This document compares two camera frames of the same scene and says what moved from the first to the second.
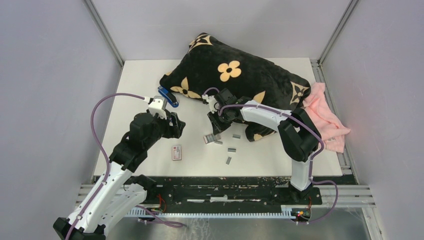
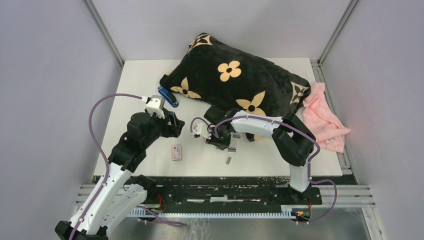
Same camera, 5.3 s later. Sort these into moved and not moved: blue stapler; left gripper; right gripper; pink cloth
Moved: right gripper
Not moved: blue stapler; left gripper; pink cloth
